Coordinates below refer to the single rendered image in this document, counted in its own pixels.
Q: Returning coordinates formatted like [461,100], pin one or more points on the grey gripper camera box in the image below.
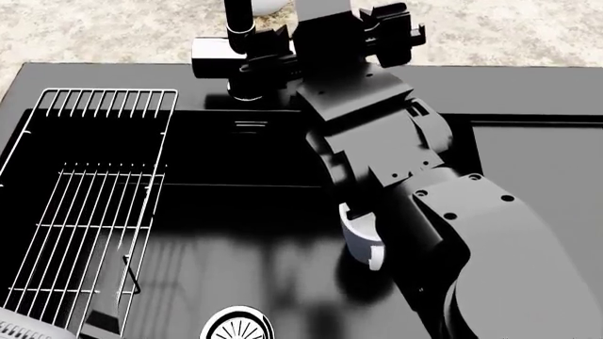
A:
[324,8]

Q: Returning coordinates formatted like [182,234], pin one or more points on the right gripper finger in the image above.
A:
[273,44]
[396,35]

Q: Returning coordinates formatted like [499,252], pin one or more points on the round sink drain strainer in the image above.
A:
[238,326]

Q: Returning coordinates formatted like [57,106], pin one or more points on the black sink faucet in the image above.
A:
[212,58]

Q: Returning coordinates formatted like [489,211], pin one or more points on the white round object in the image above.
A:
[268,6]

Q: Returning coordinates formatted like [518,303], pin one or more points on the black kitchen sink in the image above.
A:
[245,226]

